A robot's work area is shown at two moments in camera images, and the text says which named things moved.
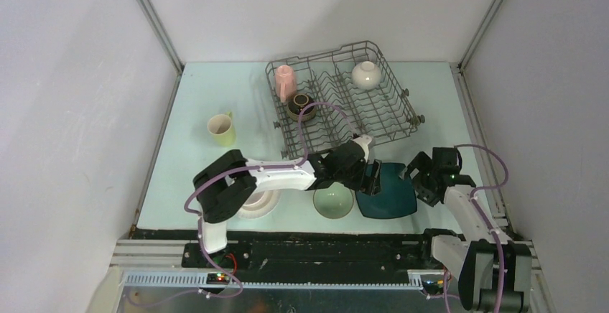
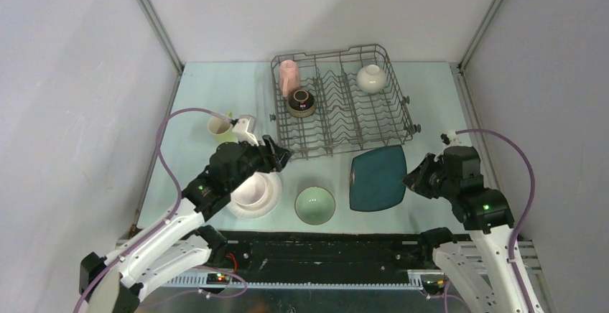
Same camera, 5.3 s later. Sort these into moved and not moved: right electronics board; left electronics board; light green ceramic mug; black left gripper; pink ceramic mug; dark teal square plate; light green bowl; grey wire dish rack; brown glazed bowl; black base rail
Moved: pink ceramic mug; black left gripper; dark teal square plate; light green bowl
Not moved: grey wire dish rack; black base rail; left electronics board; brown glazed bowl; light green ceramic mug; right electronics board
